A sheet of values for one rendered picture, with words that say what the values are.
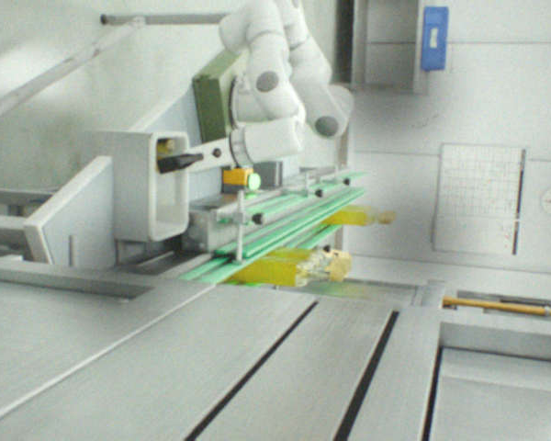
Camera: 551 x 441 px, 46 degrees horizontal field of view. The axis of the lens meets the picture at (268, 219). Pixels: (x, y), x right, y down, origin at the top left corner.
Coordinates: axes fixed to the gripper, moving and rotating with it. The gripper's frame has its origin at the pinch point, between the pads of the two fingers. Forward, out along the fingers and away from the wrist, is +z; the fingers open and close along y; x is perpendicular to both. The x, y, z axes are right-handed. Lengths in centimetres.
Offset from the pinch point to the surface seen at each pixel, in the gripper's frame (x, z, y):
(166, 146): 4.1, 2.1, 4.0
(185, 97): 15.9, 5.4, 26.7
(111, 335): -12, -37, -88
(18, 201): 0, 60, 24
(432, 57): 55, -30, 550
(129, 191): -3.5, 6.7, -7.8
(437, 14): 94, -43, 549
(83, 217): -6.2, 11.4, -18.7
